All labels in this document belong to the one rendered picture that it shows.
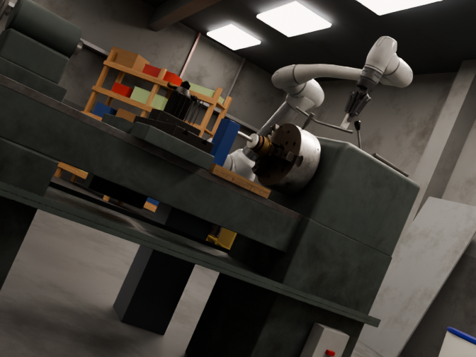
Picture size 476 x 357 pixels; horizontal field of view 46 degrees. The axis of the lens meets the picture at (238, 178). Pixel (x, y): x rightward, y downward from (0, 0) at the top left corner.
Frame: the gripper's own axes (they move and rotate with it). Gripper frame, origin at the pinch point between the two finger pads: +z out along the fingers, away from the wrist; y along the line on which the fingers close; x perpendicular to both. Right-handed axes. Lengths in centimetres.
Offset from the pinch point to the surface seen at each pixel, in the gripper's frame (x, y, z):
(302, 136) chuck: -13.6, -6.2, 15.1
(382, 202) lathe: 38.3, 5.3, 24.7
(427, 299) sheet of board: 323, -152, 81
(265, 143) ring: -24.8, -12.7, 25.3
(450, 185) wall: 390, -245, -42
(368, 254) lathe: 44, 8, 50
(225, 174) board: -46, 4, 45
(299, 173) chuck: -9.1, -1.1, 30.2
